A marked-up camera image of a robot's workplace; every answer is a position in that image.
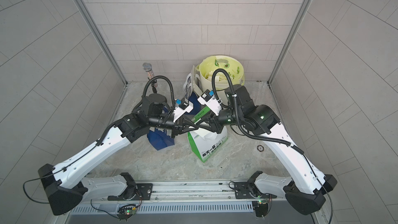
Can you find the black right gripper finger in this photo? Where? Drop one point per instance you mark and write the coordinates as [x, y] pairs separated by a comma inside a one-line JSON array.
[[205, 120], [205, 129]]

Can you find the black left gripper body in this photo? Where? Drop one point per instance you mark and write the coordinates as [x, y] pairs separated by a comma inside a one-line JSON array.
[[175, 127]]

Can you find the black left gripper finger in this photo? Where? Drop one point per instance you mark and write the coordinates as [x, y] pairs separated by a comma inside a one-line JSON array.
[[188, 123], [186, 129]]

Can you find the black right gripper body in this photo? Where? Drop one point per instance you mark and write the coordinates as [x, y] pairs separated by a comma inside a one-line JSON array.
[[219, 124]]

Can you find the green white paper bag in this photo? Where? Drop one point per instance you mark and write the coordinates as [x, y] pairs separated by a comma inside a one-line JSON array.
[[202, 141]]

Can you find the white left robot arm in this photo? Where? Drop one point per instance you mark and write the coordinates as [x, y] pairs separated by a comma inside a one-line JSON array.
[[66, 185]]

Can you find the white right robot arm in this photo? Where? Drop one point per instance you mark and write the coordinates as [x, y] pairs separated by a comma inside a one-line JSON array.
[[306, 189]]

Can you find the blue white paper bag front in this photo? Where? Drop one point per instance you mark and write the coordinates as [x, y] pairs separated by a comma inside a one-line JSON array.
[[157, 137]]

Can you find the blue white paper bag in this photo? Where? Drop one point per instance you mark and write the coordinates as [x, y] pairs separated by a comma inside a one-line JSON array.
[[157, 137], [193, 89]]

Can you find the blue white paper bag rear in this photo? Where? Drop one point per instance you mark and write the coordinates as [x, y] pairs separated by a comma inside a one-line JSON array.
[[193, 89]]

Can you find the shredded paper pieces in bin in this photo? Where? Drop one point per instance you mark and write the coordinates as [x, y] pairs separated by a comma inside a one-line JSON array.
[[220, 77]]

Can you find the white plastic waste bin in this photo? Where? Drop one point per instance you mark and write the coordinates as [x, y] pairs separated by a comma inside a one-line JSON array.
[[220, 90]]

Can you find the yellow-green avocado bin liner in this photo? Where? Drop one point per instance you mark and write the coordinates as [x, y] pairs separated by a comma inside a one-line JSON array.
[[233, 67]]

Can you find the glitter microphone on black stand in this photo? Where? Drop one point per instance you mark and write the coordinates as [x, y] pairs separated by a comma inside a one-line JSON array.
[[150, 74]]

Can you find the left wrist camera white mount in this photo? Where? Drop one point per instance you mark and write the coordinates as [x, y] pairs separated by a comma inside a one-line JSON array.
[[182, 106]]

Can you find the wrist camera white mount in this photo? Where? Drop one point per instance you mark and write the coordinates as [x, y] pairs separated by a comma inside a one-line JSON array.
[[182, 106], [208, 98]]

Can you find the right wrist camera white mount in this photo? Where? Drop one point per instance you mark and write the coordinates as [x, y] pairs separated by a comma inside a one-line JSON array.
[[208, 98]]

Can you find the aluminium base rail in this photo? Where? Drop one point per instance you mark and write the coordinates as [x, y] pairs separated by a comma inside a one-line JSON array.
[[203, 196]]

